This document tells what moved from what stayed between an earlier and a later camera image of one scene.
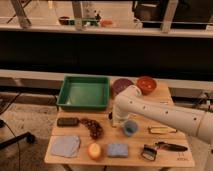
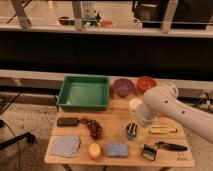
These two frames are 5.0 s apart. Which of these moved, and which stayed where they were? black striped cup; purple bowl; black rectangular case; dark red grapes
Moved: black striped cup
Stayed: black rectangular case; dark red grapes; purple bowl
